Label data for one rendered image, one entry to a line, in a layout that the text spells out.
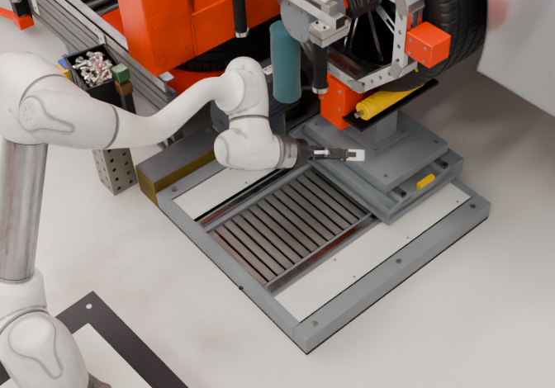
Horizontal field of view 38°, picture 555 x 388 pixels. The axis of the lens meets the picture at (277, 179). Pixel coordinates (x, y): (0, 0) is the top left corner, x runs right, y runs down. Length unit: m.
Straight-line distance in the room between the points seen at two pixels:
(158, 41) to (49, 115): 0.97
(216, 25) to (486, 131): 1.15
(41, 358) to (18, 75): 0.63
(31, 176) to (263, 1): 1.19
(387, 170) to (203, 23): 0.76
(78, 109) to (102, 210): 1.33
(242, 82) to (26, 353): 0.81
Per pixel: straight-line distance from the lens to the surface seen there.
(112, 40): 3.05
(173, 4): 2.53
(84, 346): 2.22
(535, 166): 3.11
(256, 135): 2.03
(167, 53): 2.59
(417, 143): 2.79
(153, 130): 1.80
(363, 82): 2.38
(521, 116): 3.30
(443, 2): 2.14
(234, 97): 2.03
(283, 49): 2.40
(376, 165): 2.70
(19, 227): 1.94
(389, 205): 2.68
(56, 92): 1.66
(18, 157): 1.85
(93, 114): 1.68
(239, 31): 2.35
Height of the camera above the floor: 2.12
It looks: 46 degrees down
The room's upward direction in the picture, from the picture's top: 3 degrees counter-clockwise
